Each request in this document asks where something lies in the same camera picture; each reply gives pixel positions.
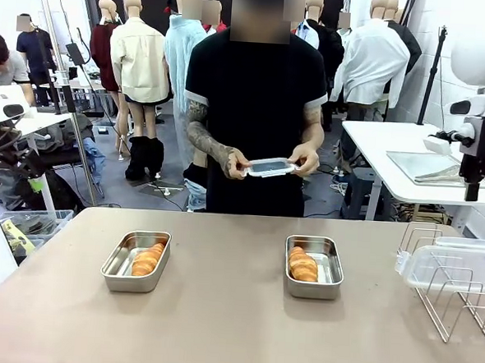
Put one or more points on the person's left forearm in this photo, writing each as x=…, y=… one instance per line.
x=314, y=134

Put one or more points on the clear plastic container lid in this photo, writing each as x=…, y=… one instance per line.
x=270, y=166
x=447, y=264

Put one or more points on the mannequin in dark red dress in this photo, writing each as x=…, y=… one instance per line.
x=102, y=53

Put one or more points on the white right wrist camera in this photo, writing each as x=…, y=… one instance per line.
x=438, y=145

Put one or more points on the mannequin in black shirt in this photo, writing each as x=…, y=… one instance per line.
x=411, y=48

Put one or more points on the mannequin in cream jacket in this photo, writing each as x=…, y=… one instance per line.
x=138, y=60

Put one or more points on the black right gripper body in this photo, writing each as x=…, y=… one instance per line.
x=475, y=150

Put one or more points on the clear plastic storage bin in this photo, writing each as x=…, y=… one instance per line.
x=38, y=218

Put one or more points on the black stool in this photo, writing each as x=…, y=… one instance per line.
x=361, y=193

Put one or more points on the rectangular stainless steel container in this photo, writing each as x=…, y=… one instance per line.
x=326, y=287
x=115, y=280

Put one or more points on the person's right hand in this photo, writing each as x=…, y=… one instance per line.
x=235, y=164

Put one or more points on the person in grey t-shirt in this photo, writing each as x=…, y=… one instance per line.
x=4, y=64

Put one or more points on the person's tattooed right forearm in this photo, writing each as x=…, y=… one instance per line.
x=205, y=142

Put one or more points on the golden brown croissant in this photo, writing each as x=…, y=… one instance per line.
x=147, y=260
x=302, y=265

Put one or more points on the person in black t-shirt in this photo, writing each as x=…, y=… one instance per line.
x=255, y=100

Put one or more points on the person's left hand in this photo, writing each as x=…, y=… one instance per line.
x=307, y=161

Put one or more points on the mannequin in blue shirt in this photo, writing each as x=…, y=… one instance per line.
x=309, y=33

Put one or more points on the mannequin in red jacket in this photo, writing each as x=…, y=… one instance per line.
x=218, y=27

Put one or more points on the mannequin in black jacket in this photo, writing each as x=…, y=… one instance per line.
x=330, y=51

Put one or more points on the mannequin in white shirt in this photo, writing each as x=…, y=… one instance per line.
x=373, y=70

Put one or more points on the black tripod stand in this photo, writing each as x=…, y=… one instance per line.
x=432, y=78

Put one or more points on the person in navy t-shirt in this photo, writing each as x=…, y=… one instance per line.
x=34, y=49

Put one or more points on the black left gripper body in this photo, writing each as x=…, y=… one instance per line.
x=31, y=162

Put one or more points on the mannequin in light blue fleece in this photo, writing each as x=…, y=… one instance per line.
x=180, y=62

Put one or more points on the slanted silver metal pole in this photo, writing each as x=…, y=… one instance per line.
x=50, y=26

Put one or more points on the white side table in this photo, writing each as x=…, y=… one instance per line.
x=372, y=144

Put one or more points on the black tripod with tablet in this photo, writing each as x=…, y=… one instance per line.
x=74, y=54

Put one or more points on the perforated metal baking tray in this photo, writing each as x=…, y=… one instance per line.
x=412, y=163

